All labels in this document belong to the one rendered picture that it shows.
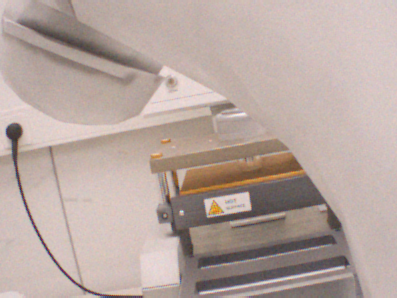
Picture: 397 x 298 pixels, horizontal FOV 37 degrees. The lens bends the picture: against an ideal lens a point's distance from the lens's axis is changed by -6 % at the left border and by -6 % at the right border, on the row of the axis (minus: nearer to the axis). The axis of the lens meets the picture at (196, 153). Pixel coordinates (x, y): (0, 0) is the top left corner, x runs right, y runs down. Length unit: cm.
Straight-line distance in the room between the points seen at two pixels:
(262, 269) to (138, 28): 54
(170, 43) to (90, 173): 126
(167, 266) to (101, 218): 65
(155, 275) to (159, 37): 65
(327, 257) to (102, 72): 44
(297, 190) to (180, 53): 69
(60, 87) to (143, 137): 109
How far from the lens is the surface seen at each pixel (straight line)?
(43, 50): 31
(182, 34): 16
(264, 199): 85
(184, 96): 106
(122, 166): 141
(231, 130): 90
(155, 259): 81
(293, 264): 69
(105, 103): 32
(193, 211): 85
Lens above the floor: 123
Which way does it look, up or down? 8 degrees down
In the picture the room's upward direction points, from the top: 11 degrees counter-clockwise
